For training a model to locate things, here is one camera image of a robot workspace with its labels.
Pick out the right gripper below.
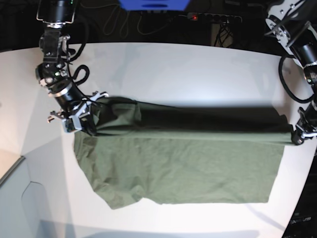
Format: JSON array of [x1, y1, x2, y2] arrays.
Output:
[[47, 91, 109, 128]]

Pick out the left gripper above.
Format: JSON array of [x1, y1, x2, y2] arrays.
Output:
[[291, 106, 317, 145]]

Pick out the green t-shirt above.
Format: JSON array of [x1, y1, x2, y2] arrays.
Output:
[[74, 98, 293, 209]]

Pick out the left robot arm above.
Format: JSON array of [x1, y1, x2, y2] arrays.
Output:
[[265, 0, 317, 145]]

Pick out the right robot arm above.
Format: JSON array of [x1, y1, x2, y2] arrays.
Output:
[[35, 0, 108, 136]]

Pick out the black power strip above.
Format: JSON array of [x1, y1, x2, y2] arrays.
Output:
[[186, 12, 243, 24]]

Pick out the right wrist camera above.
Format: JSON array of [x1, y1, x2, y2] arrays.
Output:
[[62, 116, 82, 133]]

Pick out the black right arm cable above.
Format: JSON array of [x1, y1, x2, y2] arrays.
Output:
[[66, 19, 90, 86]]

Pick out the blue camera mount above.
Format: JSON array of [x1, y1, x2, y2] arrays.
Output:
[[119, 0, 190, 11]]

